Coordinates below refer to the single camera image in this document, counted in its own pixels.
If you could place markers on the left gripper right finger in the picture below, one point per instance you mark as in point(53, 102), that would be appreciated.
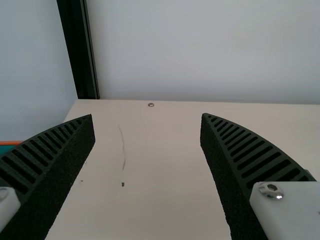
point(237, 170)

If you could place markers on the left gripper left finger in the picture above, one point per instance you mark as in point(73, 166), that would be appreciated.
point(50, 170)

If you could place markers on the teal shopping basket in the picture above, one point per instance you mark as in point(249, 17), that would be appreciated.
point(6, 148)

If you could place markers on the black post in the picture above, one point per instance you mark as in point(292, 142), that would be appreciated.
point(77, 50)

